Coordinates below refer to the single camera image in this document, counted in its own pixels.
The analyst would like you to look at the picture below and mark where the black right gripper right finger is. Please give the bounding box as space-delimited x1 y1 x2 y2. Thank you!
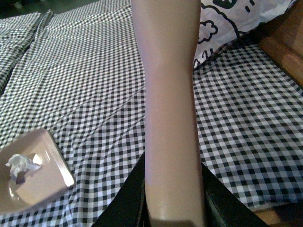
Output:
202 165 268 227

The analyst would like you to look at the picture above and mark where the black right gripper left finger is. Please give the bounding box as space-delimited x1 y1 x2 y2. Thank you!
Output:
93 154 146 227

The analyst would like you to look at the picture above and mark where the beige plastic dustpan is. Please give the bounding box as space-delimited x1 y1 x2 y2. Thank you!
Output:
0 129 75 215

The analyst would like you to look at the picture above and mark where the white paper trash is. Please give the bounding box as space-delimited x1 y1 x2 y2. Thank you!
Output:
5 154 42 184

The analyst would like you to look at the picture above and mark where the beige hand brush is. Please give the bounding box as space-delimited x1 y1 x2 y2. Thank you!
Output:
132 0 207 227

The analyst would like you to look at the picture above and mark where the black white checkered bedsheet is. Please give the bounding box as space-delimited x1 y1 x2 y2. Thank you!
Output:
0 0 303 227

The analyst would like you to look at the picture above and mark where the wooden bed headboard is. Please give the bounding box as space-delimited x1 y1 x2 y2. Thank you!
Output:
253 0 303 86

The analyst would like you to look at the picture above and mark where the black white cartoon pillow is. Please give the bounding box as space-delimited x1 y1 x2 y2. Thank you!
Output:
193 0 295 69

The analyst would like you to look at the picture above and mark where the folded checkered quilt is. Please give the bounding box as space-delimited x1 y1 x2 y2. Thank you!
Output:
0 10 54 96

